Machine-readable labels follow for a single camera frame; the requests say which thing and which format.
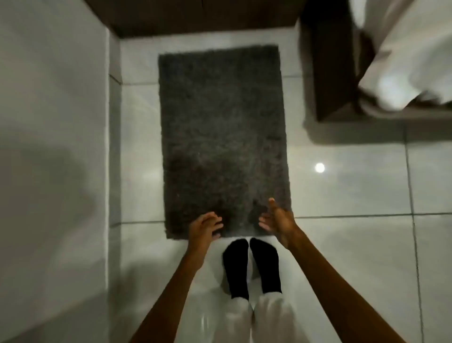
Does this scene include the person's left hand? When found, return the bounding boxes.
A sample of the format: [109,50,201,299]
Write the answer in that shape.
[188,212,224,249]

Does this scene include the person's right hand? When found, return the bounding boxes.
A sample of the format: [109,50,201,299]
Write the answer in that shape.
[258,197,301,249]

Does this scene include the person's left forearm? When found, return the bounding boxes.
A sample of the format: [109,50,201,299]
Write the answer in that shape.
[129,244,207,343]

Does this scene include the person's right forearm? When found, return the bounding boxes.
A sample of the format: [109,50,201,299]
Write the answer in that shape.
[288,230,408,343]

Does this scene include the person's black left sock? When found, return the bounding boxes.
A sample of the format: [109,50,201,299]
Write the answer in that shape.
[222,238,250,300]

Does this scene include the person's black sock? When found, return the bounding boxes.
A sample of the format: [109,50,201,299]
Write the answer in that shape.
[222,238,250,300]
[249,237,283,294]

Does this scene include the person's black right sock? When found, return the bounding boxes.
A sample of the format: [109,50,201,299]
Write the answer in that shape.
[249,237,283,294]

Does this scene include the dark grey shaggy rug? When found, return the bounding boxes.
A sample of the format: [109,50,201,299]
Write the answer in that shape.
[158,44,293,240]

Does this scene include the person's white trousers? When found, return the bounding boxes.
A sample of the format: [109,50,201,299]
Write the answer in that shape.
[208,292,301,343]

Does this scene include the white bed sheet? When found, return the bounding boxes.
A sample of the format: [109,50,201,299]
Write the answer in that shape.
[348,0,452,111]

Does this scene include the dark wooden door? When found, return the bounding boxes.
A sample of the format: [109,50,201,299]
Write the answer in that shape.
[83,0,308,39]

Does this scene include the dark brown bed frame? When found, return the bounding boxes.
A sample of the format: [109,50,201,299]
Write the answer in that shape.
[300,0,452,123]

